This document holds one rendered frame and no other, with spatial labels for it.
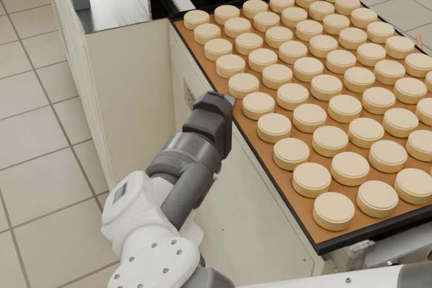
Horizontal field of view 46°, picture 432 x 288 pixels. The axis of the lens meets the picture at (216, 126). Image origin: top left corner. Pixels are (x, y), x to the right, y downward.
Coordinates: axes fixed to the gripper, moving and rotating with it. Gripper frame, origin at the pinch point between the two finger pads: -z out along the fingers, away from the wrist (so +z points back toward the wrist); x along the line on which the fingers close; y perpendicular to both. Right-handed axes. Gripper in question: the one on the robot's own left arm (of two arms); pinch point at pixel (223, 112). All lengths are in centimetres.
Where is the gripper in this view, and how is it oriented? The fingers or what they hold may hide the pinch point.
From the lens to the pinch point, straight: 80.9
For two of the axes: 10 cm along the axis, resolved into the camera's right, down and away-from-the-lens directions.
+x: 0.0, -7.5, -6.6
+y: -9.2, -2.6, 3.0
